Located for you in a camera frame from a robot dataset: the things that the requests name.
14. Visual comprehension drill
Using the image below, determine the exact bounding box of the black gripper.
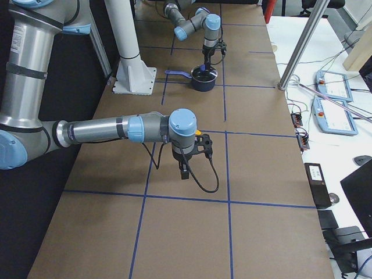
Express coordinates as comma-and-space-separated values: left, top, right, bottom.
171, 144, 195, 180
202, 45, 217, 70

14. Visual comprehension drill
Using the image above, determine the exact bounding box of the glass pot lid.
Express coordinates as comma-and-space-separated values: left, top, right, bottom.
191, 64, 218, 83

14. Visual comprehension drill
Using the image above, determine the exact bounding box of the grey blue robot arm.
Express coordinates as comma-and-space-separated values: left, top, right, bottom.
1, 1, 131, 180
163, 1, 221, 71

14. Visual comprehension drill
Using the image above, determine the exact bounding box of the dark blue saucepan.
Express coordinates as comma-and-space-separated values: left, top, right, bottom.
164, 65, 218, 92

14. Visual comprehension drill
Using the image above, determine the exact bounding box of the far blue teach pendant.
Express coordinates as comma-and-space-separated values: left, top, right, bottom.
315, 70, 353, 102

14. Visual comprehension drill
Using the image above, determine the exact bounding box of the blue teach pendant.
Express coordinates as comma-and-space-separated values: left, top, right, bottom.
315, 70, 353, 102
312, 96, 359, 136

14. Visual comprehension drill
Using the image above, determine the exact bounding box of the near blue teach pendant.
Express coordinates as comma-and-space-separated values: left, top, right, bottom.
312, 96, 359, 136

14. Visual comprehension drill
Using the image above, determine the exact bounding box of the black power box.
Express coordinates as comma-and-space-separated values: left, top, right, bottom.
304, 163, 331, 209

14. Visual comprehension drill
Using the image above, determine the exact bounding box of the metal rod green tip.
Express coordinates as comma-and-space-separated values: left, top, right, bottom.
293, 81, 372, 124

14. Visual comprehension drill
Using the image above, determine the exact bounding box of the black monitor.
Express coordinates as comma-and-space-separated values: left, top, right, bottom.
341, 163, 371, 237

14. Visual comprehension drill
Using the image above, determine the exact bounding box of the black computer mouse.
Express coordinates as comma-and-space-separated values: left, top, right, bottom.
353, 155, 372, 166

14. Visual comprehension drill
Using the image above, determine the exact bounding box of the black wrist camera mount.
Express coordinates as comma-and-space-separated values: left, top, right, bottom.
218, 41, 227, 57

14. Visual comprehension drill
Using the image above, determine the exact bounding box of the aluminium frame post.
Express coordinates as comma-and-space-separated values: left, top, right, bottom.
278, 0, 330, 91

